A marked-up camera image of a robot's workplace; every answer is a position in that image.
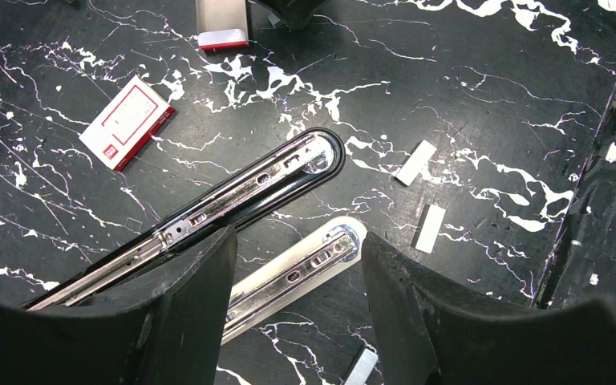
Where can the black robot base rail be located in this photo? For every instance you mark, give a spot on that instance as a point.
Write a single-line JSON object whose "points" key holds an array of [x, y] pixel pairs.
{"points": [[583, 260]]}

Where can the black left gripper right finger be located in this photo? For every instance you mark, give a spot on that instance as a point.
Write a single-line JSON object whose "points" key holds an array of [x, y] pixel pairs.
{"points": [[430, 329]]}

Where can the cardboard staple box tray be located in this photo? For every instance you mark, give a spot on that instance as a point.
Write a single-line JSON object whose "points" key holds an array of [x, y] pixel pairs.
{"points": [[222, 24]]}

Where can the silver staple strip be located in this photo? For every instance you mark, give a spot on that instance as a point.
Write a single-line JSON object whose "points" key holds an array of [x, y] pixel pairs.
{"points": [[418, 159], [363, 365], [430, 222]]}

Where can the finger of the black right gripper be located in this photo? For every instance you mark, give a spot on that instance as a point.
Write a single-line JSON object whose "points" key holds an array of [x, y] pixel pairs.
{"points": [[295, 14]]}

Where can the red white staple box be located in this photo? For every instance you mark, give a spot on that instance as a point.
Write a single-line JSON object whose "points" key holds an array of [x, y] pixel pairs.
{"points": [[126, 124]]}

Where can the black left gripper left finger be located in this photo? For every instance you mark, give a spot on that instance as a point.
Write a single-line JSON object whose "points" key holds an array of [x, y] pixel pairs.
{"points": [[163, 327]]}

